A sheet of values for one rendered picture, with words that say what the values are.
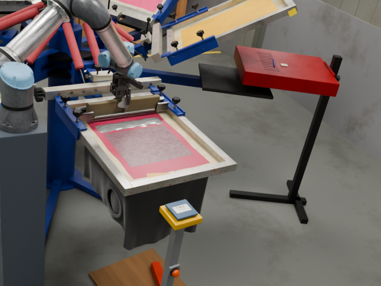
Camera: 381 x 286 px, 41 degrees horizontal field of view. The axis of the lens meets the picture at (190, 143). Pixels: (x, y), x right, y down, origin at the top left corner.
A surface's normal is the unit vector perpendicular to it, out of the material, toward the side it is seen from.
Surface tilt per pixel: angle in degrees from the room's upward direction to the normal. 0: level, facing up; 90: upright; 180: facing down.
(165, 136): 0
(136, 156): 0
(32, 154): 90
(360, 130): 90
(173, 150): 0
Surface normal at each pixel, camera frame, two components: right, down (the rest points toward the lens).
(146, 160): 0.16, -0.85
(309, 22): -0.86, 0.13
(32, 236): 0.49, 0.51
